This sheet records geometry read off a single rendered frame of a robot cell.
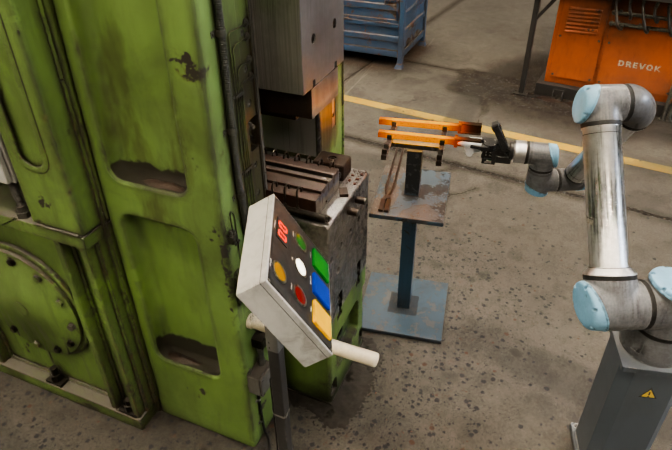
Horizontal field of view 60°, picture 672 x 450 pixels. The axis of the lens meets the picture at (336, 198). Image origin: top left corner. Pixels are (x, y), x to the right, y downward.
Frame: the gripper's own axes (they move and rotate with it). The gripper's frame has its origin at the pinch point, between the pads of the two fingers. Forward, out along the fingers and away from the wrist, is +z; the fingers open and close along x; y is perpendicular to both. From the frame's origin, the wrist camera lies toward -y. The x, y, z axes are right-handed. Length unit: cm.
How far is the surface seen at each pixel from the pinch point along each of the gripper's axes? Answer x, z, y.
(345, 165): -34, 39, -3
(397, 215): -19.0, 21.2, 26.4
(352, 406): -62, 30, 94
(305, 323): -120, 28, -13
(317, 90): -56, 42, -41
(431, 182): 9.0, 10.6, 26.4
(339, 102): -2, 49, -12
